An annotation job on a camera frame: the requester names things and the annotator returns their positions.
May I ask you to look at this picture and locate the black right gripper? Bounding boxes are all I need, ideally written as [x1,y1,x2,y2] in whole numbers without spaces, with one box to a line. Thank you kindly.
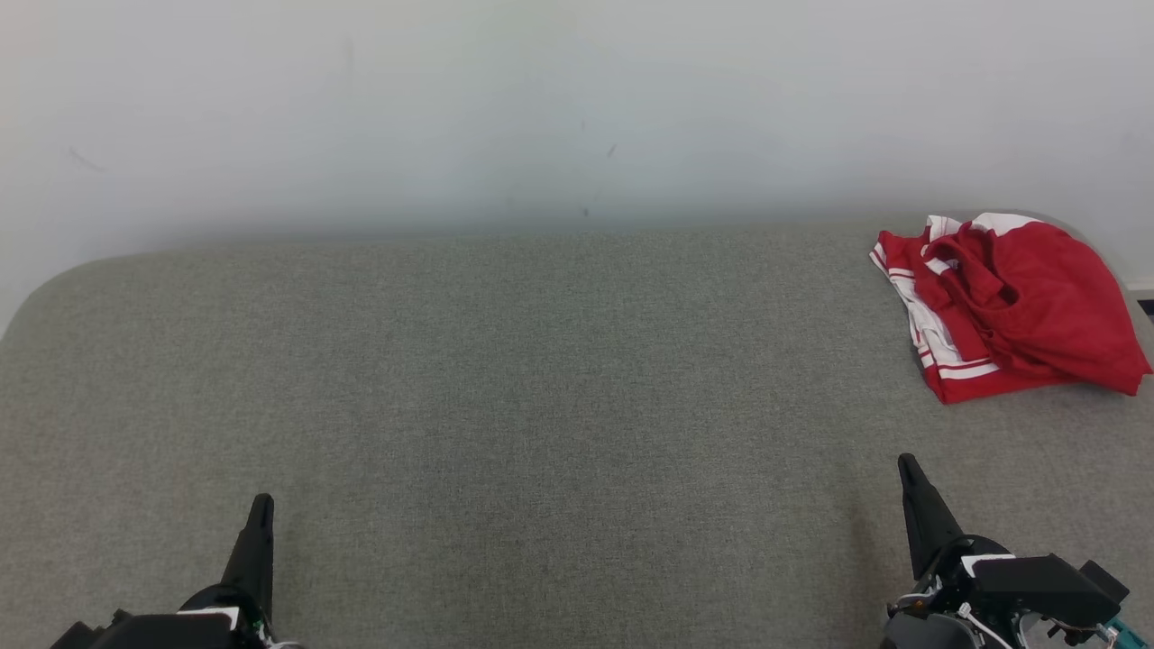
[882,453,1015,649]

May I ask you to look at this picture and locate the red shorts with Bulls print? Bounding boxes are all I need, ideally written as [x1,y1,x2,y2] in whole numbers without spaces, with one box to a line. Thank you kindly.
[920,213,1153,398]

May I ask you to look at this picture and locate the red jersey with black number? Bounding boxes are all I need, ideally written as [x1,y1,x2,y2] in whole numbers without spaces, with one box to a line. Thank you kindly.
[870,227,1042,405]

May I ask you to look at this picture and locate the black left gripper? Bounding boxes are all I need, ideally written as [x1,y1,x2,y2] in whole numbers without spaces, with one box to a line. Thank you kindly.
[108,493,276,649]

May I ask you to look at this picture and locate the grey fabric sofa cushion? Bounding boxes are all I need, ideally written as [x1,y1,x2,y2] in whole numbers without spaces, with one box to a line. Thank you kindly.
[0,212,1154,649]

